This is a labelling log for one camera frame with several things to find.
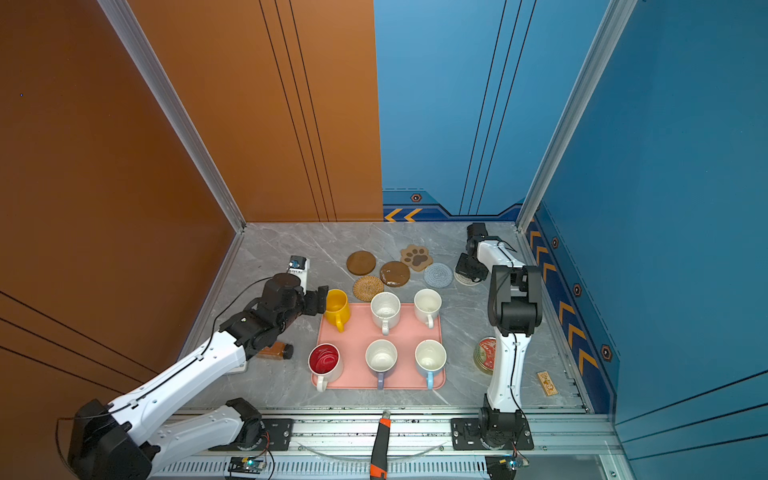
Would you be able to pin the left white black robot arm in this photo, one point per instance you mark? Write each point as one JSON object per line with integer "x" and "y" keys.
{"x": 130, "y": 438}

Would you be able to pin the right green circuit board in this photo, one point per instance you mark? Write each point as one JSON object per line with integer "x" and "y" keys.
{"x": 505, "y": 467}

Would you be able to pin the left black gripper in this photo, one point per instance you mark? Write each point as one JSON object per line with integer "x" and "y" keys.
{"x": 317, "y": 297}

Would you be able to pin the pink plastic tray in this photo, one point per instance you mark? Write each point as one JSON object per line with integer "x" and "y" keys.
{"x": 411, "y": 356}

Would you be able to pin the small wooden block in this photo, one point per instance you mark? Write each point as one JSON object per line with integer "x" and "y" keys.
{"x": 547, "y": 383}

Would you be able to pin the cork paw print coaster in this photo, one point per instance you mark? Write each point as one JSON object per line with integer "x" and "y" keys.
{"x": 416, "y": 257}

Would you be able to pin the orange black handled tool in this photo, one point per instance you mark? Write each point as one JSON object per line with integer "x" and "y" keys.
{"x": 378, "y": 463}

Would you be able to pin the left green circuit board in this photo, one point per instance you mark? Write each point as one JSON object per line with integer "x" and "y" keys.
{"x": 248, "y": 467}

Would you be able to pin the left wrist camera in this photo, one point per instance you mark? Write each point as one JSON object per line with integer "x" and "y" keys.
{"x": 299, "y": 267}

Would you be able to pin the glossy brown round coaster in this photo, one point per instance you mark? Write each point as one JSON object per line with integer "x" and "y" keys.
{"x": 395, "y": 274}

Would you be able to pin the amber spice bottle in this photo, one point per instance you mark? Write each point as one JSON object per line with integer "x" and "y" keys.
{"x": 278, "y": 351}

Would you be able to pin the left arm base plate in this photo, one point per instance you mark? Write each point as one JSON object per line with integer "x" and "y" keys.
{"x": 267, "y": 434}

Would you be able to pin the light blue woven coaster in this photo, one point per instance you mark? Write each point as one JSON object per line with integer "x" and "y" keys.
{"x": 438, "y": 276}

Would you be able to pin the multicolour woven round coaster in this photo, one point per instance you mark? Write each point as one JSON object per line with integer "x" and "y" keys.
{"x": 466, "y": 281}

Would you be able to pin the dark brown round coaster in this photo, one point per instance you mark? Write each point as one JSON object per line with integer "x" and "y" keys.
{"x": 361, "y": 263}

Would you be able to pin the red round tin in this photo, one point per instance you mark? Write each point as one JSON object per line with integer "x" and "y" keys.
{"x": 484, "y": 355}

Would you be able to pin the red interior mug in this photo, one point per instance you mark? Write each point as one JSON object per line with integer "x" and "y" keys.
{"x": 325, "y": 364}

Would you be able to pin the green circuit board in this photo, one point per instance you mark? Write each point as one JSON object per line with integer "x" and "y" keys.
{"x": 248, "y": 467}
{"x": 505, "y": 467}

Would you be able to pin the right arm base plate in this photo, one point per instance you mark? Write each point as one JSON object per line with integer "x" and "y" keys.
{"x": 467, "y": 434}

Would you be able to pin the white mug blue handle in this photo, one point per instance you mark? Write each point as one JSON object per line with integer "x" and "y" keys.
{"x": 430, "y": 358}

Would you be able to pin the yellow mug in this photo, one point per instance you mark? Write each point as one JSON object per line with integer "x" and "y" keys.
{"x": 338, "y": 312}

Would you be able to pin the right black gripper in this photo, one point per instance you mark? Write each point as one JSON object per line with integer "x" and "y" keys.
{"x": 460, "y": 268}

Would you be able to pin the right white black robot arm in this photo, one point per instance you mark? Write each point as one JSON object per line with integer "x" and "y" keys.
{"x": 514, "y": 312}

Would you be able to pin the aluminium front rail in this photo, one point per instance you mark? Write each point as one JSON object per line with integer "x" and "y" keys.
{"x": 338, "y": 445}

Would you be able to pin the woven rattan round coaster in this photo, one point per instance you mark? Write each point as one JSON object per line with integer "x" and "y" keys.
{"x": 367, "y": 287}

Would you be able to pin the white mug purple handle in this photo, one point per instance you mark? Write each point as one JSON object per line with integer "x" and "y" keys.
{"x": 381, "y": 358}

